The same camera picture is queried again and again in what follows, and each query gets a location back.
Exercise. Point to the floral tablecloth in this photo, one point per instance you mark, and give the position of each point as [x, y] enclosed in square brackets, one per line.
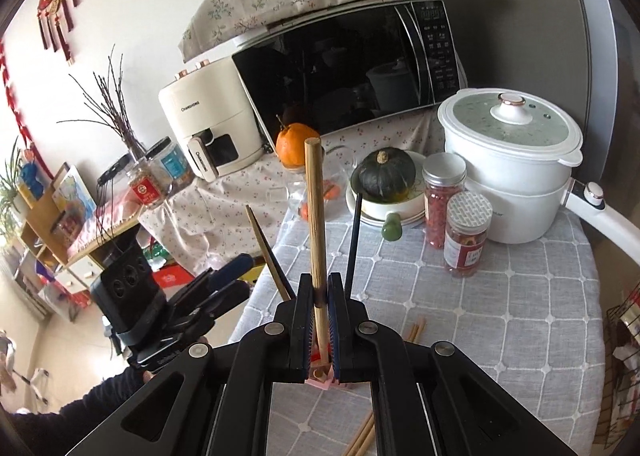
[215, 216]

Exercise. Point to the cream air fryer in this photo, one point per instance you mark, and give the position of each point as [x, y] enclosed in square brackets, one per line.
[200, 106]

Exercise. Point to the white plate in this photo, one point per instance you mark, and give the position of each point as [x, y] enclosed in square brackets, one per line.
[415, 219]

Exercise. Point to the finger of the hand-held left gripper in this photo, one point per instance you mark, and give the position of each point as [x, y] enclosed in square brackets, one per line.
[222, 303]
[225, 273]

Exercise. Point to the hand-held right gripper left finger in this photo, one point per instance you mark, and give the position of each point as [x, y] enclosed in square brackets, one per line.
[306, 336]

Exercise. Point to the green bag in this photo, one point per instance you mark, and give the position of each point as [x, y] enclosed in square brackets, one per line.
[152, 251]

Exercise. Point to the red garland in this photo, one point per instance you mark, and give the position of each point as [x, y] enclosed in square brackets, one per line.
[17, 101]

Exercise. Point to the person's left forearm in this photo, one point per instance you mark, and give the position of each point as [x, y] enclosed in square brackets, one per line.
[75, 403]

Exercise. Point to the green potted plant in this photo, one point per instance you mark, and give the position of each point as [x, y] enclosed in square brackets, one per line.
[10, 186]

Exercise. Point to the blue figurine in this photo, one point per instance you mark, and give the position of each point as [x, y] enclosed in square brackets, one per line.
[30, 176]

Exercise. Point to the grey checked tablecloth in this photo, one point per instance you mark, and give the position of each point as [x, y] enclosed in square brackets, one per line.
[500, 336]

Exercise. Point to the white electric cooking pot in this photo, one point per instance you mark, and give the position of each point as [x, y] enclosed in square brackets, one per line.
[510, 196]

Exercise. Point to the wooden cabinet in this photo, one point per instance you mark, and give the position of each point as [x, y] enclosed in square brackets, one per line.
[85, 271]

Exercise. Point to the red hanging ornament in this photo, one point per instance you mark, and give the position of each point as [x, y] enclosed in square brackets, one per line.
[55, 1]

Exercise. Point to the grey refrigerator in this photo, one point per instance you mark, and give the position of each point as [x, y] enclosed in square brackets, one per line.
[615, 61]

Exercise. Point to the red box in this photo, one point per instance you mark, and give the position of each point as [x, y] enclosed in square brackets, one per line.
[170, 277]

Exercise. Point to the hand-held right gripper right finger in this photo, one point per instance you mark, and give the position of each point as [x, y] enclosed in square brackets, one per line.
[334, 336]

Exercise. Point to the glass jar with wooden lid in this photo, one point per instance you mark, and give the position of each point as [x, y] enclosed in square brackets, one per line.
[295, 191]

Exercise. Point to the wooden desk organiser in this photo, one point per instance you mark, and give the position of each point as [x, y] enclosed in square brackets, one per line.
[42, 226]

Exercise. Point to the pink cloth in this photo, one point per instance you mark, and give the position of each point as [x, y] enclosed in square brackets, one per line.
[107, 226]

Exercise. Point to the glass vase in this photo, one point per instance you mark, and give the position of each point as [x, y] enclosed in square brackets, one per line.
[137, 149]

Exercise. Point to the red label glass jar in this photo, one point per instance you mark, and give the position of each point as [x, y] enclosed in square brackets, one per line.
[147, 188]

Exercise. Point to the black chopstick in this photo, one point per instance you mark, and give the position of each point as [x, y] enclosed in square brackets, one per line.
[353, 246]
[274, 262]

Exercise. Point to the glass pot lid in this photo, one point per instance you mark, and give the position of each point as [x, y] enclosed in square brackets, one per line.
[475, 116]

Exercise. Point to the pink plastic basket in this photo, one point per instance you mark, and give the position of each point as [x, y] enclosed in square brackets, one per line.
[320, 382]

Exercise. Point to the red label snack jar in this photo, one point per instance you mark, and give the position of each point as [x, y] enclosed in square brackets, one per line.
[465, 251]

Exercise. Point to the black microwave oven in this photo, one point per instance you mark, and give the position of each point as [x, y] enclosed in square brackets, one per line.
[325, 71]

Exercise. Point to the dry branches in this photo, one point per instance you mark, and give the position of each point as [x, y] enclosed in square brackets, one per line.
[107, 106]

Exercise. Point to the picture board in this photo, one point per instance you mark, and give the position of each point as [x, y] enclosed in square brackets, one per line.
[75, 198]

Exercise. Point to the jar of red goji berries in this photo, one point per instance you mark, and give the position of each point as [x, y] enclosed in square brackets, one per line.
[437, 216]

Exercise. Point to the dark green kabocha squash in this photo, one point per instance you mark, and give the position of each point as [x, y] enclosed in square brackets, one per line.
[385, 176]

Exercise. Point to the blue label glass jar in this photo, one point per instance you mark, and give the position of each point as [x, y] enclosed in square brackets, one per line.
[172, 166]

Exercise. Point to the large orange with stem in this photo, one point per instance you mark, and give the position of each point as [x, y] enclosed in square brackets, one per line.
[295, 149]

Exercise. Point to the small mandarin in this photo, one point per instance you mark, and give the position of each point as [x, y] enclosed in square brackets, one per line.
[305, 209]
[331, 190]

